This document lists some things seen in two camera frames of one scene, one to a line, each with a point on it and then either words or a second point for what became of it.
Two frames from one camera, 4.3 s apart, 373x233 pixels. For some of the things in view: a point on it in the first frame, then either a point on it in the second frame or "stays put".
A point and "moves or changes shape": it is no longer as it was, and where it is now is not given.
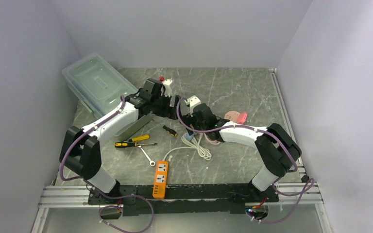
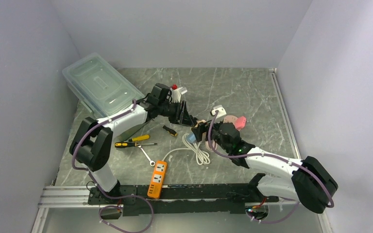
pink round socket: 231,115 moves or changes shape
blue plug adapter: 188,137 stays put
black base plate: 181,199 stays put
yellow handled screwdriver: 138,138 stays put
